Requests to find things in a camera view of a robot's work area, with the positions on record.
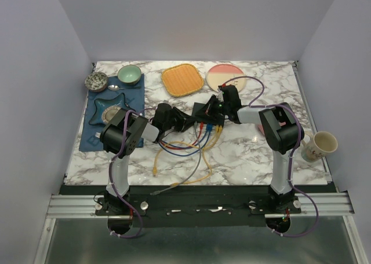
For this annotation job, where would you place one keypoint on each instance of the green ceramic bowl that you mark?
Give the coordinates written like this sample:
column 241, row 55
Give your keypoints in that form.
column 129, row 74

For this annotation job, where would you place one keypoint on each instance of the patterned small bowl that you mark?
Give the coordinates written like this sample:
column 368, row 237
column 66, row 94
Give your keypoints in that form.
column 96, row 82

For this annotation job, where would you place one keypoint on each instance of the aluminium rail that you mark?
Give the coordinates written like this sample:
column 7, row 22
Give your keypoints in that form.
column 83, row 206

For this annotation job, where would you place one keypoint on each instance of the blue star-shaped dish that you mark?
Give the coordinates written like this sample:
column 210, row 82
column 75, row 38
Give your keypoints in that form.
column 101, row 108

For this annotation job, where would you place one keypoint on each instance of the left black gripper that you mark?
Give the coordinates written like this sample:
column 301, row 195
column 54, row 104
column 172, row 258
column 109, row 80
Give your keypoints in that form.
column 184, row 120

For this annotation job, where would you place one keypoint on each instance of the small round saucer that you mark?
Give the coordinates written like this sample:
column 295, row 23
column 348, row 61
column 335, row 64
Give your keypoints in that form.
column 109, row 113

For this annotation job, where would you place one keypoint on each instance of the blue cloth placemat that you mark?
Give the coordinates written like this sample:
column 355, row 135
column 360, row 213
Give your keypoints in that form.
column 90, row 143

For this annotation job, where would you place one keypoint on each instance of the pink and cream plate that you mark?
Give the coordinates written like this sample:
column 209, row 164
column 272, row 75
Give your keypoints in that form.
column 221, row 73

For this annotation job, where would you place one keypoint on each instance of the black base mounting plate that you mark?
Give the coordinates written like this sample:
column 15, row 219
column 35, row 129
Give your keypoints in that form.
column 197, row 206

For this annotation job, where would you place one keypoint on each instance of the silver metal spoon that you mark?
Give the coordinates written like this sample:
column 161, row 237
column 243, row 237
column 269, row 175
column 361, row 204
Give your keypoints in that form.
column 116, row 88

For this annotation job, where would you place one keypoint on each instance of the orange woven square tray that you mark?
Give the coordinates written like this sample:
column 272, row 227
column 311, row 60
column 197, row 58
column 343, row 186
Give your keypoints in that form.
column 182, row 80

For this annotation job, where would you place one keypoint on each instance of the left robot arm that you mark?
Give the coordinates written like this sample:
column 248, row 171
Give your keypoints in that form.
column 124, row 131

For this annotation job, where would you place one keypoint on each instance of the pink dotted plate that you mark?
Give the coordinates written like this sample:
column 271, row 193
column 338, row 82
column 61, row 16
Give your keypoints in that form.
column 260, row 127

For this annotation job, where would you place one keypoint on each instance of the cream ceramic mug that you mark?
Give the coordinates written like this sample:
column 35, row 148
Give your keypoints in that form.
column 318, row 146

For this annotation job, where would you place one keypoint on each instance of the black network switch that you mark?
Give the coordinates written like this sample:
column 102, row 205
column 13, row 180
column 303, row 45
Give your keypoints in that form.
column 204, row 113

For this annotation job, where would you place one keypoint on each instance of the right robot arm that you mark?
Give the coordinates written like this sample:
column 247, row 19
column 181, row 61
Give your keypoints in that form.
column 282, row 130

